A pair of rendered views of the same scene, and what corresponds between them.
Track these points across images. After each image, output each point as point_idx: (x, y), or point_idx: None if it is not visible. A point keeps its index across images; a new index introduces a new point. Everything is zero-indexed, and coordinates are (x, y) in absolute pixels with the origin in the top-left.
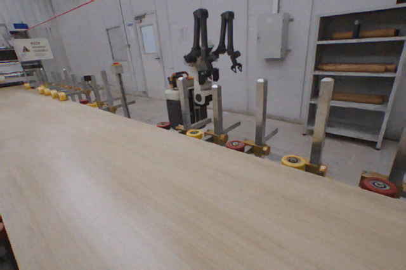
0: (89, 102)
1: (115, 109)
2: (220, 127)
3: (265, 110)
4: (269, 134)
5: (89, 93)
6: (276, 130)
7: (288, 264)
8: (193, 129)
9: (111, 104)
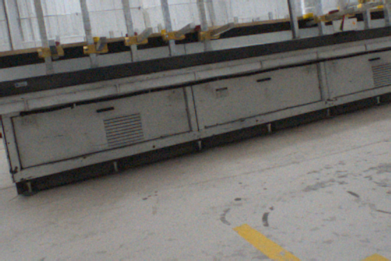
0: (363, 14)
1: (317, 20)
2: (165, 26)
3: (123, 9)
4: (142, 32)
5: (361, 1)
6: (145, 30)
7: None
8: (214, 34)
9: (318, 13)
